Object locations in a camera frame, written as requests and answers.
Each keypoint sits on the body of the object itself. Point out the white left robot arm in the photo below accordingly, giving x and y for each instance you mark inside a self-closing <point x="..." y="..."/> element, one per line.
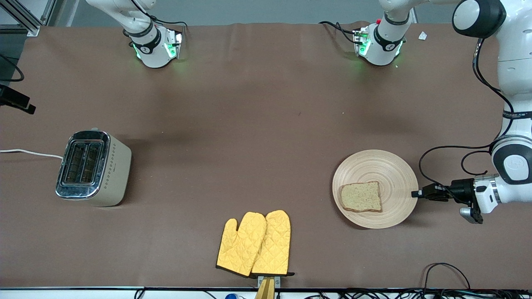
<point x="515" y="83"/>

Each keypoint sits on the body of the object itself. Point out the brown table cloth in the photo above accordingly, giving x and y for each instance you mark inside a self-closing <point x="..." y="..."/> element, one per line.
<point x="266" y="104"/>

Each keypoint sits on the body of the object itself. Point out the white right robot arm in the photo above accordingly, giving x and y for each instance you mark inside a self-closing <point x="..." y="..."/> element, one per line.
<point x="153" y="50"/>

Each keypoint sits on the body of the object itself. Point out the small white paper scrap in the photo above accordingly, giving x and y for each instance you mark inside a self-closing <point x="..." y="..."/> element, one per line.
<point x="422" y="35"/>

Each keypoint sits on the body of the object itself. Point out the beige and chrome toaster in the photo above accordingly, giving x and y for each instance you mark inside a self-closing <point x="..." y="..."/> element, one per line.
<point x="95" y="166"/>

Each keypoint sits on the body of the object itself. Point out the wooden clamp with metal bracket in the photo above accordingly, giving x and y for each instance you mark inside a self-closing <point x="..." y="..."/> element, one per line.
<point x="266" y="288"/>

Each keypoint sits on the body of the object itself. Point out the aluminium frame profile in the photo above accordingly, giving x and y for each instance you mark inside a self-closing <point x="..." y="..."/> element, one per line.
<point x="29" y="20"/>

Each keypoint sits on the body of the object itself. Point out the round wooden plate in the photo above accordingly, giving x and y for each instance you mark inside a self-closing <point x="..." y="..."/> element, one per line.
<point x="374" y="166"/>

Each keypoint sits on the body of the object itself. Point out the brown bread slice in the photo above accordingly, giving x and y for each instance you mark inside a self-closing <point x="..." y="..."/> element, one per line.
<point x="361" y="197"/>

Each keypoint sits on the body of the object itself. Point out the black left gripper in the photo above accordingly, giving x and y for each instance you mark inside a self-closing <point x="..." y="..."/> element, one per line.
<point x="460" y="189"/>

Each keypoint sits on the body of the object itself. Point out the yellow quilted oven mitt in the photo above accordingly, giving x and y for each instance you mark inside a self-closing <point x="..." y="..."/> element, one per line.
<point x="239" y="245"/>
<point x="274" y="245"/>

